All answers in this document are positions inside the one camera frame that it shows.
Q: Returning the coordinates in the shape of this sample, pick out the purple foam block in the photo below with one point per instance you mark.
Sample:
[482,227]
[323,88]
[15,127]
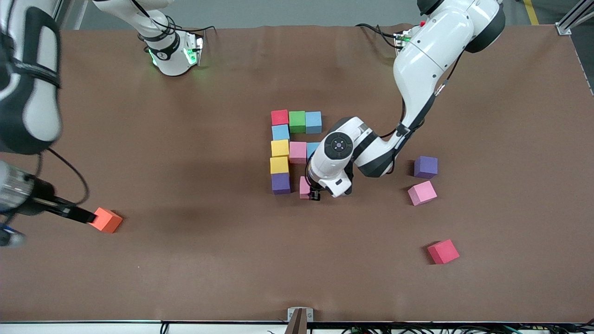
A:
[426,167]
[280,183]

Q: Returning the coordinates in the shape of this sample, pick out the brown table mat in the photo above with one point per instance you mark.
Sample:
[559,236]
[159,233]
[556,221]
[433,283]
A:
[297,278]

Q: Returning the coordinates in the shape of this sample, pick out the yellow foam block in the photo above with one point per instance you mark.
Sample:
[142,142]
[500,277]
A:
[279,165]
[280,148]

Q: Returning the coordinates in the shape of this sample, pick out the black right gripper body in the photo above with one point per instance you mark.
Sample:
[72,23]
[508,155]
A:
[41,202]

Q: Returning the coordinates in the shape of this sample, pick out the red foam block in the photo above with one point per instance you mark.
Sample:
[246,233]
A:
[280,117]
[443,251]

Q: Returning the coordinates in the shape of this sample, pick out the orange foam block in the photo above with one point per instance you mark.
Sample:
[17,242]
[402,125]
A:
[106,221]

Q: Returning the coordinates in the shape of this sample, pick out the light blue foam block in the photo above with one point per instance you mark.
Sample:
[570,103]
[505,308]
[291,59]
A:
[314,123]
[281,132]
[312,148]

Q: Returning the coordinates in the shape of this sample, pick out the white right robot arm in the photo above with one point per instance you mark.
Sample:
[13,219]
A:
[32,93]

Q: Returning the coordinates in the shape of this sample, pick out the green foam block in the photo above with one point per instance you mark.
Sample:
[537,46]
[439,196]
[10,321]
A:
[297,122]

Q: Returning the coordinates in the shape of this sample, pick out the pink foam block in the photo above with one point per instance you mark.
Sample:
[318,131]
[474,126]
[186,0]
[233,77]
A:
[298,152]
[304,188]
[422,192]

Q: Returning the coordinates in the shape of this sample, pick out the aluminium frame post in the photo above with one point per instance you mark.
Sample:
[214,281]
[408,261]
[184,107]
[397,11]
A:
[568,21]
[59,7]

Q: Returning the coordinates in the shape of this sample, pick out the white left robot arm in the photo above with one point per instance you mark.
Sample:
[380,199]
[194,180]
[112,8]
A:
[427,55]

